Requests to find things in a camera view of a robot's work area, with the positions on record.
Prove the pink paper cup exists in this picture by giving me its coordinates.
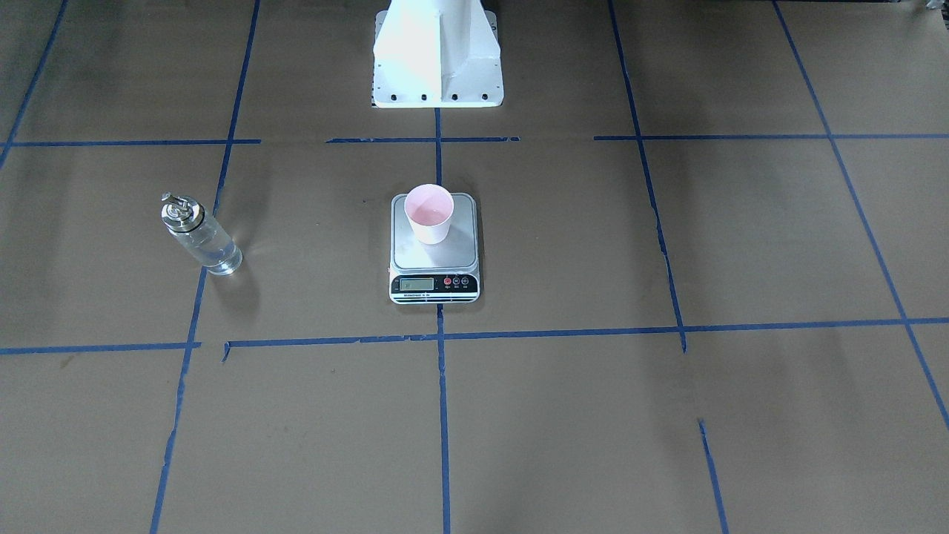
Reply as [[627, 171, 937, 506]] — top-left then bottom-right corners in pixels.
[[403, 185, 454, 245]]

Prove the glass sauce dispenser bottle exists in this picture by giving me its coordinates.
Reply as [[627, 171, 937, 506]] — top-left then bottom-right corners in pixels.
[[160, 192, 243, 276]]

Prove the digital kitchen scale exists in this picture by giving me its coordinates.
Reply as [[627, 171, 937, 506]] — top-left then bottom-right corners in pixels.
[[388, 193, 481, 305]]

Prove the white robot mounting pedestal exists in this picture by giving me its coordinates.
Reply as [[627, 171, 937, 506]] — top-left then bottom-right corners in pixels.
[[371, 1, 505, 109]]

